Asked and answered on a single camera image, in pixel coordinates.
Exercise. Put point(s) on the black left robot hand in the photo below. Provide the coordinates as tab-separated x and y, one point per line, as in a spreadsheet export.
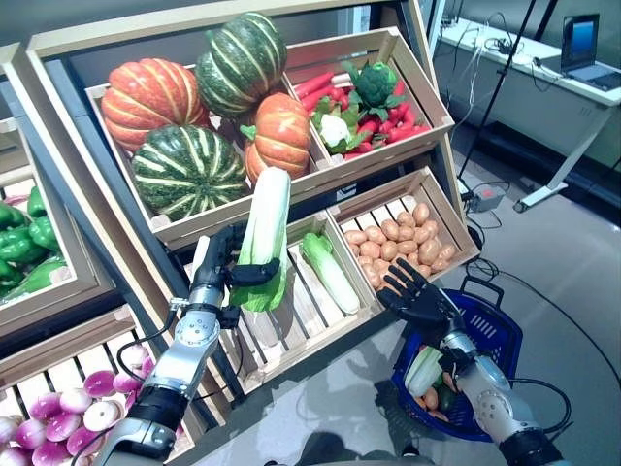
216	257

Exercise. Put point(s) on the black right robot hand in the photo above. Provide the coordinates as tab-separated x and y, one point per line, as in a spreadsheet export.
427	306

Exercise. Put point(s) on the napa cabbage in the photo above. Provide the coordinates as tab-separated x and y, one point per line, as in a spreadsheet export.
269	209
335	281
422	369

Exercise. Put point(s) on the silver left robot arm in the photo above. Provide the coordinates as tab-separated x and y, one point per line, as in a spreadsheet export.
194	335

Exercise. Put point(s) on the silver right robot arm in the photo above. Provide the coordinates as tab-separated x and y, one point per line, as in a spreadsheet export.
490	388

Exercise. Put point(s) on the blue plastic shopping basket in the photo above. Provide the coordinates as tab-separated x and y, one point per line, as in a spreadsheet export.
504	335

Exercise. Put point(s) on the wide wooden crate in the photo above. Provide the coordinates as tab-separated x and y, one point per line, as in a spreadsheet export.
204	221

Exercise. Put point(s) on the big brown potato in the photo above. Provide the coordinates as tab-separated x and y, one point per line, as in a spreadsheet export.
429	251

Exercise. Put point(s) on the green striped pumpkin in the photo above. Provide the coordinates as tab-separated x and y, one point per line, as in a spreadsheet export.
242	63
189	170

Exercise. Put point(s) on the wooden slat crate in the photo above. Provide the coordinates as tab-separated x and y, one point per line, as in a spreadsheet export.
315	347
63	340
429	92
9	150
453	213

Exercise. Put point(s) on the dark green vegetable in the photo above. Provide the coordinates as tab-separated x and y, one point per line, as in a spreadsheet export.
445	400

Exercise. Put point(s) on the orange carrot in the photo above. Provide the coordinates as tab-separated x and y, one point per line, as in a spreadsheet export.
439	416

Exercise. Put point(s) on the black power adapter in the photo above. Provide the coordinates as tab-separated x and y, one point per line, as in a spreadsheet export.
466	196

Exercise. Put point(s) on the grey box with red button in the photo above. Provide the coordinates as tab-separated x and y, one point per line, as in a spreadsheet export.
490	199

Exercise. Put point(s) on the small orange pumpkin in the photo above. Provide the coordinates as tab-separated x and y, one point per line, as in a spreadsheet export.
284	131

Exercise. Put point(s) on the red carrot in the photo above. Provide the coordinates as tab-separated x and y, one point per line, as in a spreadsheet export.
410	133
315	98
314	85

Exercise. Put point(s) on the green bell pepper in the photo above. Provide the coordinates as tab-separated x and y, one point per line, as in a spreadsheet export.
19	245
36	201
43	233
39	276
7	272
12	216

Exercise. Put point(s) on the large orange pumpkin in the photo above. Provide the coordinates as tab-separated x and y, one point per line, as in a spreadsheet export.
145	97

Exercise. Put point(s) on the white cauliflower with leaves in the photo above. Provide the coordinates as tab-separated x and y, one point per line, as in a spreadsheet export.
335	128

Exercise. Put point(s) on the white desk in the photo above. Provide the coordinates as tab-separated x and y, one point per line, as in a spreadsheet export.
578	150

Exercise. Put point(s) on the black tripod pole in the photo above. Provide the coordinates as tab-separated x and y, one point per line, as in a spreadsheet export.
497	89

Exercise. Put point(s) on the green broccoli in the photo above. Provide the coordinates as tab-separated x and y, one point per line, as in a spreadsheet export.
376	82

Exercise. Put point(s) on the wooden display shelf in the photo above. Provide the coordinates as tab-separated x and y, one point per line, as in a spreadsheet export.
145	33
9	58

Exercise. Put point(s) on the open laptop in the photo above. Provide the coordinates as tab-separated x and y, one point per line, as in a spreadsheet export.
579	39

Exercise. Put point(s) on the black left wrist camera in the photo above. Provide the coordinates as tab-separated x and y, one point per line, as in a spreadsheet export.
230	316

